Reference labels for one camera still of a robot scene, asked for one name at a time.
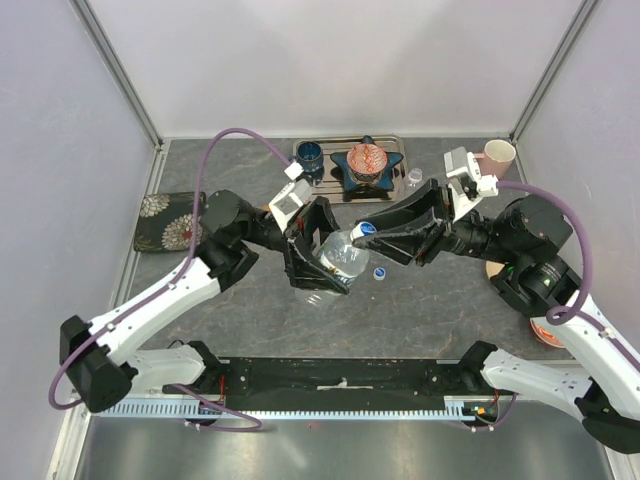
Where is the white blue bottle cap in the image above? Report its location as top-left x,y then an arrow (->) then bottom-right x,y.
349,222 -> 377,243
373,267 -> 387,281

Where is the dark blue ceramic mug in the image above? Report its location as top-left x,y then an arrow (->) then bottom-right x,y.
293,141 -> 325,185

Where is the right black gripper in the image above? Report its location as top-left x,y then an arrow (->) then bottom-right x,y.
352,176 -> 516,266

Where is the silver metal tray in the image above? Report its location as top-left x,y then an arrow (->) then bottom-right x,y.
293,135 -> 408,204

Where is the red floral small bowl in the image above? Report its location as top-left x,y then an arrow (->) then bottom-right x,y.
529,319 -> 565,349

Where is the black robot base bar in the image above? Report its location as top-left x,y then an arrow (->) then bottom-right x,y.
214,356 -> 481,412

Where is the blue star shaped dish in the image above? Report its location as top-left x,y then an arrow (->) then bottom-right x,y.
330,135 -> 404,192

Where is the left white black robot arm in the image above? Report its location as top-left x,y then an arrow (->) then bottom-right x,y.
56,181 -> 348,413

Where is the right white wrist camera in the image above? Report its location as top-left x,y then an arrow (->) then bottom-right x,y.
444,147 -> 499,222

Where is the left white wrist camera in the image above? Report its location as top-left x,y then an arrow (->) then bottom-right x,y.
269,161 -> 312,232

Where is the clear unlabelled water bottle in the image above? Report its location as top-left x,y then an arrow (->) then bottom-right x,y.
405,168 -> 423,188

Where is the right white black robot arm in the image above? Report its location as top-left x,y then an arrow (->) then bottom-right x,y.
355,181 -> 639,454

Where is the pink ceramic mug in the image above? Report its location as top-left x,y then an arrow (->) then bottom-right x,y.
474,139 -> 516,180

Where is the beige bird painted plate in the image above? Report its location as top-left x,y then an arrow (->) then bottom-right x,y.
485,261 -> 505,279

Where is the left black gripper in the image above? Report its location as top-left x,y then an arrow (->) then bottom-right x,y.
243,196 -> 366,294

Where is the white slotted cable duct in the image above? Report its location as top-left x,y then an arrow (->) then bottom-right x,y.
96,397 -> 475,421

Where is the black floral square plate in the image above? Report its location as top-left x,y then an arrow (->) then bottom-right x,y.
133,192 -> 204,253

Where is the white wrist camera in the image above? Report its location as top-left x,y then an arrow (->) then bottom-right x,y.
269,161 -> 312,232
444,147 -> 499,222

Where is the labelled water bottle blue cap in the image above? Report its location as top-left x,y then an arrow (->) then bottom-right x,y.
296,227 -> 370,307

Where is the red patterned small bowl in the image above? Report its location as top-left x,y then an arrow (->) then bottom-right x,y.
346,143 -> 389,176

